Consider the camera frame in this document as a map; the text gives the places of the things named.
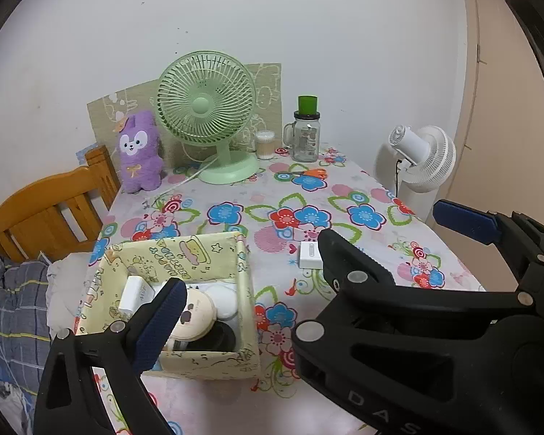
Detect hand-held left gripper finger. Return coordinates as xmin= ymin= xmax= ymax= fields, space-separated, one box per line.
xmin=34 ymin=278 xmax=186 ymax=435

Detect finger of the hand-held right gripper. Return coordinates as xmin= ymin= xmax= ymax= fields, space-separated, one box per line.
xmin=292 ymin=229 xmax=544 ymax=435
xmin=433 ymin=199 xmax=544 ymax=313

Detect cream bear round case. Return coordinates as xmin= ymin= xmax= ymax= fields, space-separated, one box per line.
xmin=170 ymin=287 xmax=218 ymax=340

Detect large white charger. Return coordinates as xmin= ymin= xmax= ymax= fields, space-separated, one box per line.
xmin=120 ymin=276 xmax=155 ymax=315

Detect black round gadget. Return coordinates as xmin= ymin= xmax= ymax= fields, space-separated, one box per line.
xmin=174 ymin=322 xmax=236 ymax=352

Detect yellow fabric storage box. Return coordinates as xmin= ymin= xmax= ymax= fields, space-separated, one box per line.
xmin=75 ymin=231 xmax=261 ymax=379

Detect small white charger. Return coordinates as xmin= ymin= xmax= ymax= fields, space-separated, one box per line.
xmin=298 ymin=241 xmax=325 ymax=270

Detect white standing fan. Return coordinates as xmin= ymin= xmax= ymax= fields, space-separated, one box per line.
xmin=374 ymin=124 xmax=456 ymax=220

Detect beige door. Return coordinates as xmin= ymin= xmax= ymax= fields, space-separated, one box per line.
xmin=453 ymin=0 xmax=544 ymax=236

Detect floral tablecloth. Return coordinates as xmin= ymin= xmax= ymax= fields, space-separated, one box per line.
xmin=75 ymin=147 xmax=486 ymax=435

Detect white cloth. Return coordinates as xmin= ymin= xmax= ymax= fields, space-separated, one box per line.
xmin=45 ymin=254 xmax=101 ymax=336

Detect blue plaid blanket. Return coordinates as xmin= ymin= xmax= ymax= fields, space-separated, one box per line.
xmin=0 ymin=240 xmax=51 ymax=418

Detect purple plush toy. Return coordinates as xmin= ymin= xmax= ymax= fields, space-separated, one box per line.
xmin=114 ymin=109 xmax=165 ymax=194

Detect glass jar with green lid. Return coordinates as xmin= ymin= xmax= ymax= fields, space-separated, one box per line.
xmin=282 ymin=95 xmax=322 ymax=164

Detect cotton swab jar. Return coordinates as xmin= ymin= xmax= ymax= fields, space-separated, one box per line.
xmin=256 ymin=130 xmax=276 ymax=160

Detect green desk fan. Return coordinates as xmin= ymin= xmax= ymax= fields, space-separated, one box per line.
xmin=156 ymin=51 xmax=259 ymax=185

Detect beige patterned board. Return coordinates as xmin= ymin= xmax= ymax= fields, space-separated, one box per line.
xmin=87 ymin=62 xmax=283 ymax=173

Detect black fan cable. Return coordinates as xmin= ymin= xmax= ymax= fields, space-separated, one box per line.
xmin=392 ymin=158 xmax=404 ymax=198

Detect white fan cable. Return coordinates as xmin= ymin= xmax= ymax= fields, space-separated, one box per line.
xmin=163 ymin=156 xmax=219 ymax=189

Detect orange handled scissors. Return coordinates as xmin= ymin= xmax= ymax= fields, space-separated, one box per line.
xmin=276 ymin=169 xmax=327 ymax=180

